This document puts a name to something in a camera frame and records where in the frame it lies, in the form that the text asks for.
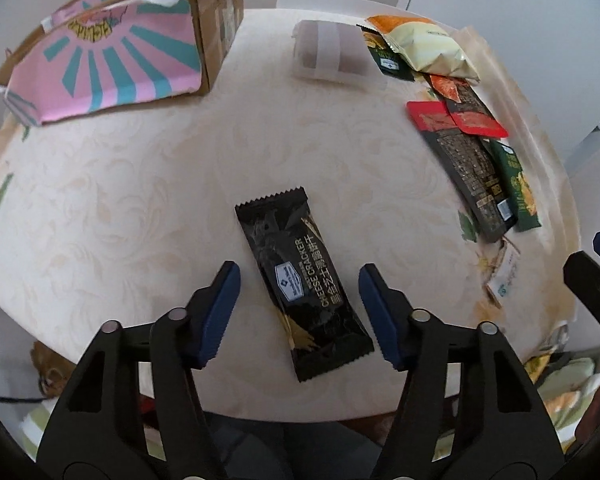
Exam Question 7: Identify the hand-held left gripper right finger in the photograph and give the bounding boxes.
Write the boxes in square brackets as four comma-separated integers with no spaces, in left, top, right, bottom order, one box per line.
[358,263,566,480]

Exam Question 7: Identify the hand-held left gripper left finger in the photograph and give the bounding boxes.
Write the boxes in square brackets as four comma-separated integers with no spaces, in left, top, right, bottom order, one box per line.
[37,260,241,480]

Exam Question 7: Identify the black cracker packet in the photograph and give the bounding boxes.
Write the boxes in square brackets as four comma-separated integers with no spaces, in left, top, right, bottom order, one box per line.
[234,186,376,383]

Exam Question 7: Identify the black pouch with orange picture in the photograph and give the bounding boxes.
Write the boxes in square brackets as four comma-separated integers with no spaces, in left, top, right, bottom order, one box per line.
[428,74,509,139]

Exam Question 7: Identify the cream and orange chips bag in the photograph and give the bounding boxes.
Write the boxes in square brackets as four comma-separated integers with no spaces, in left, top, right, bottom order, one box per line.
[356,14,481,84]

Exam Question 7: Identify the cardboard box with pink flaps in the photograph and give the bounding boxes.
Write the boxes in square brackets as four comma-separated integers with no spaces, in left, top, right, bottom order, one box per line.
[0,0,246,127]

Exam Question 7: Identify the dark green cracker packet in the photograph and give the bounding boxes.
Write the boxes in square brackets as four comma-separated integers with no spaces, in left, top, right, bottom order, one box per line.
[362,30,417,82]
[482,139,543,232]

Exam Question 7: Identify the floral printed blanket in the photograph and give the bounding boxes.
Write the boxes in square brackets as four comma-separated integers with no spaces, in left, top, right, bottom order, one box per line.
[522,325,600,461]

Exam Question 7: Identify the red-topped black snack pouch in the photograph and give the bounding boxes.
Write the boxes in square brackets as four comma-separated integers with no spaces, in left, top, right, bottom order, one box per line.
[406,101,519,244]

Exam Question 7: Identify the person's dark trousers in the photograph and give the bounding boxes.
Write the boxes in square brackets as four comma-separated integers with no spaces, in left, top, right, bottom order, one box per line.
[200,407,396,480]

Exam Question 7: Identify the translucent white wrapped packet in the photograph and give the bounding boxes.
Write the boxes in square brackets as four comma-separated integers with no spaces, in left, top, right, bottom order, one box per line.
[291,20,387,92]

